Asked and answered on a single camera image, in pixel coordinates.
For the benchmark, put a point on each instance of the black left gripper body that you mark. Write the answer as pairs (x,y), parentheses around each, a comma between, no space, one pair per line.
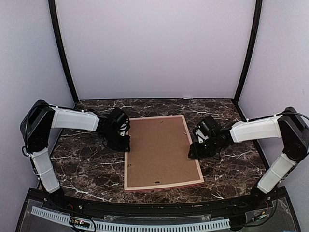
(115,141)

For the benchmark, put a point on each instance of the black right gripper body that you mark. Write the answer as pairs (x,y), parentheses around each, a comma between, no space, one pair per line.
(207,150)

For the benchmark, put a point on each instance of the brown cardboard backing board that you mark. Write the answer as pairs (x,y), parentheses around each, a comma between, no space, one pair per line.
(161,154)

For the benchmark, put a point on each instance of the light wooden picture frame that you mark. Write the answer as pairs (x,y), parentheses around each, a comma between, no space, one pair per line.
(126,169)

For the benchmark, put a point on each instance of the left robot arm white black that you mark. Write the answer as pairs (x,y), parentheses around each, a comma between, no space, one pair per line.
(35,128)

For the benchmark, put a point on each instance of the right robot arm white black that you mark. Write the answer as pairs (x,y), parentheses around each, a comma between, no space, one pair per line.
(288,125)

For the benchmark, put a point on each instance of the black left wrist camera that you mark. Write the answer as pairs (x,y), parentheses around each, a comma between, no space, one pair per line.
(119,119)

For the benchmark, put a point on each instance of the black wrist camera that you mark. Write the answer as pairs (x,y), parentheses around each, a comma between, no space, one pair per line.
(119,119)
(208,126)

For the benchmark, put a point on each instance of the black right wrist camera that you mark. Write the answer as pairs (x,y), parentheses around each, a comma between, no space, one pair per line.
(208,126)

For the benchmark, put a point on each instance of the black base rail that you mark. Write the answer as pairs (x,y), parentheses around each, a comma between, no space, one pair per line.
(274,214)

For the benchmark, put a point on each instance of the white slotted cable duct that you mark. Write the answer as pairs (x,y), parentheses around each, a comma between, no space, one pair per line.
(101,226)

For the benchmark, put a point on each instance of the black left corner post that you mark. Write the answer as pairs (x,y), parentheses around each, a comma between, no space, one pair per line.
(61,50)

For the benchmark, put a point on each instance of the black corner post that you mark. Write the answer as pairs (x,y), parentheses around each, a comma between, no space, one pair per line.
(61,50)
(250,49)

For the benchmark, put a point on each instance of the black right corner post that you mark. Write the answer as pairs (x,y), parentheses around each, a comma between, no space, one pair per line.
(250,49)

